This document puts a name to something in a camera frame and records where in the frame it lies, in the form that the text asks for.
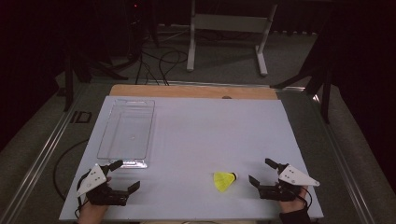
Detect person's right hand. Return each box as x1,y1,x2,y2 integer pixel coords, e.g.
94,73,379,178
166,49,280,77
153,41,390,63
278,185,309,215

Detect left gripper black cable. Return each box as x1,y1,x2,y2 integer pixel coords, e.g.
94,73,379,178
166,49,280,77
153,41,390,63
74,172,92,219

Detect white metal stand frame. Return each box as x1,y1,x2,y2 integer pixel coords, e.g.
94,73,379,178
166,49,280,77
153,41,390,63
186,0,279,77

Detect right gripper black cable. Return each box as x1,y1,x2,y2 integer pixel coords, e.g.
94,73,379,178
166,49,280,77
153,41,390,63
299,186,314,210

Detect clear plastic container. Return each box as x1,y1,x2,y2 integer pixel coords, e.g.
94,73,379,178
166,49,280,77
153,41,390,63
96,98,156,170

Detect black tripod stand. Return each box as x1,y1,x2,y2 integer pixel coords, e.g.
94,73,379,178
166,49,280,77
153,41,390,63
111,0,161,71

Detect yellow shuttlecock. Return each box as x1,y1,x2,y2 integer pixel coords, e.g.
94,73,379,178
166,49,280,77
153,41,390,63
213,171,238,193

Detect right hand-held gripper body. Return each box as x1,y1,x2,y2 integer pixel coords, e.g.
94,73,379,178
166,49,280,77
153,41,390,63
257,163,321,203

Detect metal floor rail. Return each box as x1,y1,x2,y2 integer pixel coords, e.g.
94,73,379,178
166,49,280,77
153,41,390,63
311,92,376,224
0,83,89,224

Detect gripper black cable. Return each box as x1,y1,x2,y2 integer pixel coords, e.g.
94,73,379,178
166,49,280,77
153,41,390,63
299,186,314,210
74,172,92,219

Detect black floor cables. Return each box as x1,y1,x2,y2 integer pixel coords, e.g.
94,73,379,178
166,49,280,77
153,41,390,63
134,46,190,87

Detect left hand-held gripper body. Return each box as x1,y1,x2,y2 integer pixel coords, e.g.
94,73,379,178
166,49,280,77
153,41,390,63
76,163,129,207

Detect black cable loop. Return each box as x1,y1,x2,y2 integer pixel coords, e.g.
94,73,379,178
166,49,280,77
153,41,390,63
52,138,90,203

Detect black rectangular floor bracket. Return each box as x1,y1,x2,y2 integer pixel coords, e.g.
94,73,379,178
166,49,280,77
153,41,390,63
69,110,93,124

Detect white board mat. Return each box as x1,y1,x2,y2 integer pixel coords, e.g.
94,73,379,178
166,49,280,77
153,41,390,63
58,95,324,222

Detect person's left hand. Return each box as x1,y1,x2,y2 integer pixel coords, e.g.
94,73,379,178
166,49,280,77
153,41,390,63
76,176,112,224

